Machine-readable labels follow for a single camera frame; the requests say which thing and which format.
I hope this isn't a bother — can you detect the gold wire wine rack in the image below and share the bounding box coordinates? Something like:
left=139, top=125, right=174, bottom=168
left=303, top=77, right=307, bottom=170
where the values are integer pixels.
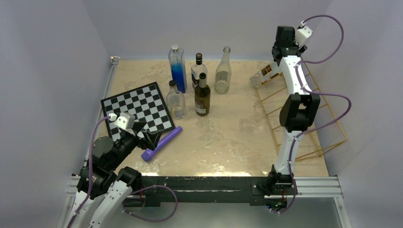
left=254, top=57, right=348, bottom=162

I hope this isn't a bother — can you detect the purple flashlight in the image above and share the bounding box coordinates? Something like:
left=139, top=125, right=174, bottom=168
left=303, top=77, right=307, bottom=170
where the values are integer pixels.
left=141, top=126, right=182, bottom=162

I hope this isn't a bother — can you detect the dark green wine bottle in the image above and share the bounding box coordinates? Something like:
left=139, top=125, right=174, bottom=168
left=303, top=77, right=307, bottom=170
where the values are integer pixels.
left=194, top=73, right=211, bottom=116

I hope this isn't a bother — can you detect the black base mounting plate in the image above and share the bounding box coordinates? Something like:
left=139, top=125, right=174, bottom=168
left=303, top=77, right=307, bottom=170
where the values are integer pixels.
left=124, top=176, right=294, bottom=207

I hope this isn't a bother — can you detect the black white chessboard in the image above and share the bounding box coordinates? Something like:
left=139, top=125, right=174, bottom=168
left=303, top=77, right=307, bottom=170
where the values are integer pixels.
left=100, top=82, right=175, bottom=133

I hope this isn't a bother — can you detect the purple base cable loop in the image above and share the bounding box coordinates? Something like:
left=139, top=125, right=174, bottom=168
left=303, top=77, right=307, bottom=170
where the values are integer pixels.
left=122, top=185, right=178, bottom=223

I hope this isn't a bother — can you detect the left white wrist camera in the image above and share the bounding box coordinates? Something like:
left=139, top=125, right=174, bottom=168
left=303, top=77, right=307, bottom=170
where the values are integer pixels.
left=108, top=112, right=135, bottom=130

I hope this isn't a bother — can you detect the clear square black-label bottle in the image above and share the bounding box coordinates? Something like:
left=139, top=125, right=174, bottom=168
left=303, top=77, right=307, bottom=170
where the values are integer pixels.
left=191, top=53, right=208, bottom=89

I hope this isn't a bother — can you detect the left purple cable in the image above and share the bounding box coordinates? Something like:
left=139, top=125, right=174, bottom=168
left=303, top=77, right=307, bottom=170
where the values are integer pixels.
left=66, top=114, right=115, bottom=228

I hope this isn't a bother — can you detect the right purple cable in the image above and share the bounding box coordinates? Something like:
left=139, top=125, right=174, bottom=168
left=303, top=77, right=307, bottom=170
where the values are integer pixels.
left=287, top=14, right=352, bottom=215

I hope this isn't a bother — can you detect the blue square glass bottle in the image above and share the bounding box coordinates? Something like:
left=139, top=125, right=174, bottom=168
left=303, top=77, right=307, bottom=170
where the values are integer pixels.
left=168, top=45, right=187, bottom=93

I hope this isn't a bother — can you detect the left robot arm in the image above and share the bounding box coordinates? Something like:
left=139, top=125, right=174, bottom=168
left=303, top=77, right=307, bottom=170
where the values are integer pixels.
left=65, top=117, right=163, bottom=228

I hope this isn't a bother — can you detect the clear wine bottle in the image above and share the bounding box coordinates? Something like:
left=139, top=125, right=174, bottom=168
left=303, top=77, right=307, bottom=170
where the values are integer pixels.
left=214, top=46, right=231, bottom=95

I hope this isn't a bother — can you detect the clear round short bottle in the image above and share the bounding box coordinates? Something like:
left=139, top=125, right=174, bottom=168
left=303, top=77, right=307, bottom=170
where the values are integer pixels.
left=166, top=80, right=186, bottom=119

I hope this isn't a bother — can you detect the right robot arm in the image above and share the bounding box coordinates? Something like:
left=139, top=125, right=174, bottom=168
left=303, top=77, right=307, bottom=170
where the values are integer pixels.
left=267, top=26, right=320, bottom=193

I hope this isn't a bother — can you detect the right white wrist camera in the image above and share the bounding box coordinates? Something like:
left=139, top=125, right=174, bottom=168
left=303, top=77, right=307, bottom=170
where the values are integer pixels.
left=295, top=21, right=313, bottom=48

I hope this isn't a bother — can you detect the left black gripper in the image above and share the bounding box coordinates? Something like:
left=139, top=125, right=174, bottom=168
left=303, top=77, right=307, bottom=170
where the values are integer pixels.
left=108, top=121, right=163, bottom=169

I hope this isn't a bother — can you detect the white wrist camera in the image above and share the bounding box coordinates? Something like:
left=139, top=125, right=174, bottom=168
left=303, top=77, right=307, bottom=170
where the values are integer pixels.
left=295, top=21, right=313, bottom=48
left=108, top=112, right=135, bottom=130

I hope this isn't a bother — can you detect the clear bottle black cap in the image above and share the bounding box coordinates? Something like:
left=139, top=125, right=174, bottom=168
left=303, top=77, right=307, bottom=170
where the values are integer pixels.
left=250, top=62, right=282, bottom=88

